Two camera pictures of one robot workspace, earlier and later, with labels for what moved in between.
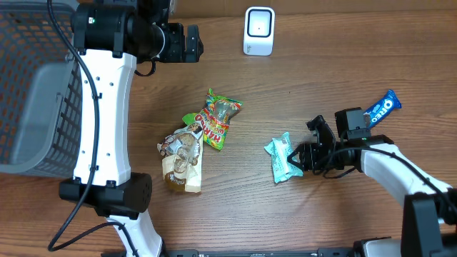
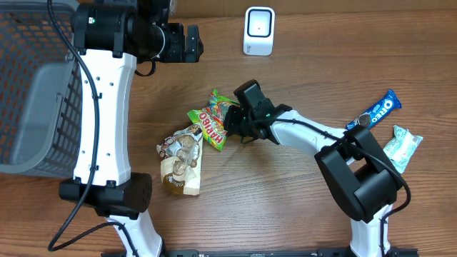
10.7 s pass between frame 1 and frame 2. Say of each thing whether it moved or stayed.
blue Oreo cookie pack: stayed
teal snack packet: moved
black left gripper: stayed
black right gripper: moved
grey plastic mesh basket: stayed
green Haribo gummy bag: stayed
